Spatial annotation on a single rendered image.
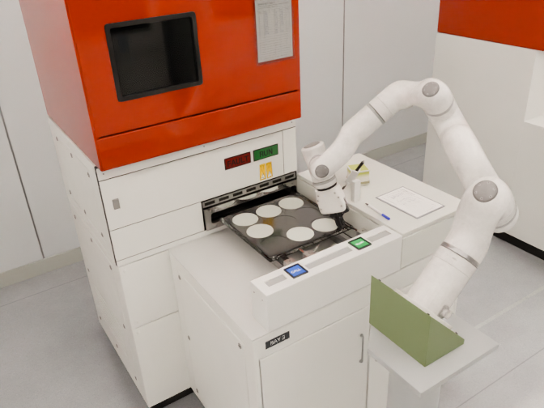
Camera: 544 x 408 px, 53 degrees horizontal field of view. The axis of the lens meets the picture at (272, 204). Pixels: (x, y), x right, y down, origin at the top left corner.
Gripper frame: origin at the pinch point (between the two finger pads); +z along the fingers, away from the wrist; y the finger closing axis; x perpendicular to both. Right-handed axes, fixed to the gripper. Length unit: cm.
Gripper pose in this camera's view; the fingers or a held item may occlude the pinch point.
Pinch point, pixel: (340, 222)
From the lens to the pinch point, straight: 204.5
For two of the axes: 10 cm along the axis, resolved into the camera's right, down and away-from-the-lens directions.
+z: 3.6, 8.8, 3.1
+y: 8.4, -1.5, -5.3
